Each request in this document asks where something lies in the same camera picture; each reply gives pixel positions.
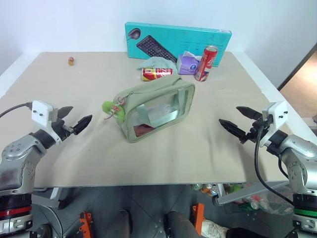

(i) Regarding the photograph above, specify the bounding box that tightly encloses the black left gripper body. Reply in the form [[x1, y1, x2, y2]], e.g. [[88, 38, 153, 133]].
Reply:
[[51, 107, 75, 142]]

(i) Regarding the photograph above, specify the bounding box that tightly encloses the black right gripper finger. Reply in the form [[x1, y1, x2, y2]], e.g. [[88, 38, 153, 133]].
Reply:
[[236, 106, 263, 120], [218, 119, 246, 140]]

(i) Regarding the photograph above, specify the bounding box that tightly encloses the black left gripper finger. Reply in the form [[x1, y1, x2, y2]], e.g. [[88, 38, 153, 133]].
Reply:
[[57, 106, 74, 120], [72, 114, 93, 135]]

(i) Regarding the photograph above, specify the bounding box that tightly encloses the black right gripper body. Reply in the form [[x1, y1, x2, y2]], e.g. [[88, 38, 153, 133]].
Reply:
[[239, 111, 272, 145]]

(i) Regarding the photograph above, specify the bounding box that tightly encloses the green transparent toiletry pouch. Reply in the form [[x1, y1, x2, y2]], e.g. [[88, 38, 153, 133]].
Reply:
[[114, 75, 196, 144]]

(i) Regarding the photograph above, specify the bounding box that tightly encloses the green plush zipper charm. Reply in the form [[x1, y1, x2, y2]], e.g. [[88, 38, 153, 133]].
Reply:
[[102, 96, 127, 122]]

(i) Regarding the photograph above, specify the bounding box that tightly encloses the tall red cola can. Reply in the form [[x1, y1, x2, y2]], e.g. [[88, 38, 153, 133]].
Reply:
[[194, 45, 218, 82]]

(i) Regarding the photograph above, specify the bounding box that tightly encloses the clear plastic bag of items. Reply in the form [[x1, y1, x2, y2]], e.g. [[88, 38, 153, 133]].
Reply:
[[232, 190, 295, 215]]

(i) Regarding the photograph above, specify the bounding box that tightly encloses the purple tissue pack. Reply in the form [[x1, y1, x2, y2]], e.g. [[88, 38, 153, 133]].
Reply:
[[176, 51, 203, 75]]

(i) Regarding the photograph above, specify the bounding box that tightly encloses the red and yellow drink can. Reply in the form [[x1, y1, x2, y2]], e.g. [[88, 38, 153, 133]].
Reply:
[[141, 67, 174, 82]]

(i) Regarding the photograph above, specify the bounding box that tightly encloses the grey-green cloth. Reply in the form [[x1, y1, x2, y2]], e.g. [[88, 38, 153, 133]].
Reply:
[[138, 56, 179, 74]]

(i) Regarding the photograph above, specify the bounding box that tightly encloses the white shoe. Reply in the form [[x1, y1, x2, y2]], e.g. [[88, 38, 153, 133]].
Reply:
[[201, 220, 229, 238]]

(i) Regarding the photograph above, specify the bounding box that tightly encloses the teal keyboard box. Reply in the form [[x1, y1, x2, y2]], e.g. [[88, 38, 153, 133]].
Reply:
[[124, 21, 233, 68]]

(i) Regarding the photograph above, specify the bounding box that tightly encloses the dark rounded shape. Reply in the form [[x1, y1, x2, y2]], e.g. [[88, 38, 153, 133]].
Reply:
[[165, 210, 202, 238]]

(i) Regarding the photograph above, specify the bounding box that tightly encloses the long black right arm cable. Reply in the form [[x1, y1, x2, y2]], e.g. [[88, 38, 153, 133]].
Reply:
[[254, 121, 295, 205]]

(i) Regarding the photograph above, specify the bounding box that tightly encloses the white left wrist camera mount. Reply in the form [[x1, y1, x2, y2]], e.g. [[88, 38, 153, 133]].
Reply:
[[31, 100, 62, 145]]

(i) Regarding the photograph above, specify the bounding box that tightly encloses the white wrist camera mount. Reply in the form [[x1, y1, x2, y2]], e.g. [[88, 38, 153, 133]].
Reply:
[[262, 101, 288, 147], [31, 100, 62, 145]]

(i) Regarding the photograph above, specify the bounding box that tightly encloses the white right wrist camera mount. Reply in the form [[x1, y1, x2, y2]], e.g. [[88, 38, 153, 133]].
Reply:
[[262, 101, 288, 147]]

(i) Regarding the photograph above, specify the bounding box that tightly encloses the short black right arm cable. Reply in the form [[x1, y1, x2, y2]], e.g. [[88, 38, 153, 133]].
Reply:
[[276, 153, 290, 179]]

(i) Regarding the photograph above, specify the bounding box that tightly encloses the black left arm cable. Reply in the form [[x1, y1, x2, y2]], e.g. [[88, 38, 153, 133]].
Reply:
[[0, 102, 33, 119]]

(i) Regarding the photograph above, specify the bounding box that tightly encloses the dark door frame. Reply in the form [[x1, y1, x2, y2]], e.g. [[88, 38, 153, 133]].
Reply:
[[277, 44, 317, 90]]

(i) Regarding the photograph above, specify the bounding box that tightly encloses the orange metal bracket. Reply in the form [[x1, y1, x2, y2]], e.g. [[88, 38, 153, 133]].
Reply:
[[78, 211, 93, 238], [190, 202, 205, 236]]

